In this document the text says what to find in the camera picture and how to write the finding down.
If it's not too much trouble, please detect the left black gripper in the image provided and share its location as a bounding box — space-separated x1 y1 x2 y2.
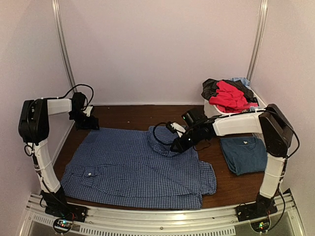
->
68 111 99 130

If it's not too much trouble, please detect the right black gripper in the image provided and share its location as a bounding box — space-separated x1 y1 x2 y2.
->
171 127 202 154

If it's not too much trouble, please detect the blue checkered shirt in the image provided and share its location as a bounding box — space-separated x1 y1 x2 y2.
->
61 126 217 209

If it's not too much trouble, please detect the blue polo shirt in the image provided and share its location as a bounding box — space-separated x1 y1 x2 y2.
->
220 136 267 176

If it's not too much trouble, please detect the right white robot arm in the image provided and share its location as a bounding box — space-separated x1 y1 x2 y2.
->
166 104 295 217

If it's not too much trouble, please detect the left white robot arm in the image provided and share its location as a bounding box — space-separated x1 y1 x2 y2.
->
18 92 99 194

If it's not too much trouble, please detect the white plastic laundry bin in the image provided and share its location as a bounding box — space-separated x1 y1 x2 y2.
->
204 91 267 118

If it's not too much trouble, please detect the black garment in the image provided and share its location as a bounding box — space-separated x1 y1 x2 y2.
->
201 78 258 103

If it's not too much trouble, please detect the red garment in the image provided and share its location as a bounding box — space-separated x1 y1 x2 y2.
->
209 81 249 113

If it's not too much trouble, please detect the light blue garment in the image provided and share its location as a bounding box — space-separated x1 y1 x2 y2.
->
230 77 251 88

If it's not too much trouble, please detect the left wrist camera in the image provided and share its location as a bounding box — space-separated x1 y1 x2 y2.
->
82 105 94 117

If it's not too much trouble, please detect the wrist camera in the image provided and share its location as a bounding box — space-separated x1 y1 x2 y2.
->
165 121 186 137
82 105 94 117

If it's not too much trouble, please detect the left black camera cable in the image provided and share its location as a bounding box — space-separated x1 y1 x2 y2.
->
61 84 95 109

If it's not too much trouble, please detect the black camera cable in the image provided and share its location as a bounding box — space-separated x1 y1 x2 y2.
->
153 121 175 146
61 84 95 109

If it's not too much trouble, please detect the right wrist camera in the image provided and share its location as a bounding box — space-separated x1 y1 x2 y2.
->
165 121 186 137

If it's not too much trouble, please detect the right black camera cable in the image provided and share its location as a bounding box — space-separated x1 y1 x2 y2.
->
153 121 175 146

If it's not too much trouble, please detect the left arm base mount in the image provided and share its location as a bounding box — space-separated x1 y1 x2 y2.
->
41 189 87 223

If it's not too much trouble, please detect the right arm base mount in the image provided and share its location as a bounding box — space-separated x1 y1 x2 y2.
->
235 193 278 222

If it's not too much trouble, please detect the left aluminium corner post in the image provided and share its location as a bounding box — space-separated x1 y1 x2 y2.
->
52 0 75 87

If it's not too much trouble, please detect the aluminium corner post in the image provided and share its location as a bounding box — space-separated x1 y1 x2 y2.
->
247 0 268 82
52 0 75 87

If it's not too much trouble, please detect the front aluminium rail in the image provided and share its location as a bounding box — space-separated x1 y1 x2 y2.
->
17 193 305 236

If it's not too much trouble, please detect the right aluminium corner post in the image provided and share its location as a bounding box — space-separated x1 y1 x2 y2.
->
247 0 268 82

